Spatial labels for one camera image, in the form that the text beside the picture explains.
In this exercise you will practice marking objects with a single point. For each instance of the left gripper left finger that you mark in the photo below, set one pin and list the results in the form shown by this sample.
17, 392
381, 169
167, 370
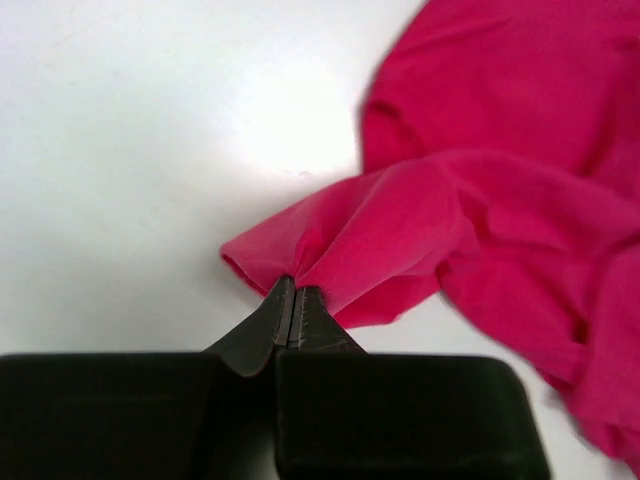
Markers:
127, 415

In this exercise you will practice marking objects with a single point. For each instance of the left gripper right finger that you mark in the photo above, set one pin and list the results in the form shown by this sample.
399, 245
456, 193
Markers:
343, 413

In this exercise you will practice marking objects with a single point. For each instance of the pink t-shirt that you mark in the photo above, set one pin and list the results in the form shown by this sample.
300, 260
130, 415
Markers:
500, 146

